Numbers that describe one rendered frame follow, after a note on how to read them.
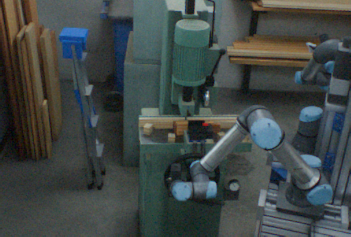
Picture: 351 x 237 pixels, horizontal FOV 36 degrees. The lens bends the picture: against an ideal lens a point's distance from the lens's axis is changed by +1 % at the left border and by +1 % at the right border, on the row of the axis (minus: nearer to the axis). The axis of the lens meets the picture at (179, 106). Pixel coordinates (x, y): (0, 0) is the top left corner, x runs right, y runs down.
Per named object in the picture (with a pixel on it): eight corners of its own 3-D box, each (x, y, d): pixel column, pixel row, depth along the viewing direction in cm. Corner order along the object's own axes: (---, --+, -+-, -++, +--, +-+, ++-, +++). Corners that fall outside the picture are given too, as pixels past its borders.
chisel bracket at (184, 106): (180, 118, 292) (182, 105, 288) (177, 106, 304) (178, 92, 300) (194, 118, 293) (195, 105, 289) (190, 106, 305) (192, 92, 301)
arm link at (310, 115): (295, 125, 307) (299, 103, 301) (319, 125, 308) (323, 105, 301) (299, 135, 297) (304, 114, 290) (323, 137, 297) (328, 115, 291)
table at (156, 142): (140, 164, 278) (140, 153, 275) (138, 133, 304) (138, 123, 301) (256, 161, 285) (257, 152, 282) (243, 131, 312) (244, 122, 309)
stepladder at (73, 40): (81, 190, 392) (56, 38, 336) (86, 170, 414) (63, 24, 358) (104, 190, 392) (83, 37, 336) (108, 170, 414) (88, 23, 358)
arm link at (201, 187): (213, 172, 244) (189, 173, 243) (218, 188, 234) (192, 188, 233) (212, 187, 248) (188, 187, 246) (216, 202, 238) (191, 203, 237)
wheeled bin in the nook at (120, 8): (100, 114, 489) (99, 11, 443) (103, 87, 536) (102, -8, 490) (171, 116, 494) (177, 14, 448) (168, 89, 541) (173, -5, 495)
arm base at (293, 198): (317, 191, 269) (321, 175, 265) (316, 210, 257) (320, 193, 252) (286, 185, 272) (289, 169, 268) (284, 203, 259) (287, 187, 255)
